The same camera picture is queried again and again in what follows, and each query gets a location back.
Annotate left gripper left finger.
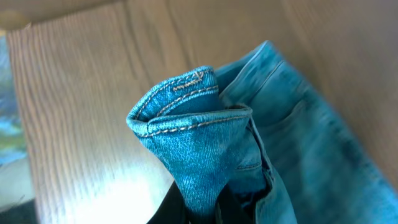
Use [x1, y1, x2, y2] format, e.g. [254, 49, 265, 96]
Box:
[147, 182, 189, 224]

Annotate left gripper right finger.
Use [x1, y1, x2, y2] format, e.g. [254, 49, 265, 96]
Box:
[215, 185, 253, 224]

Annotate light blue denim jeans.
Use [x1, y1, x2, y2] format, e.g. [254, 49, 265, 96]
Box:
[126, 42, 397, 223]

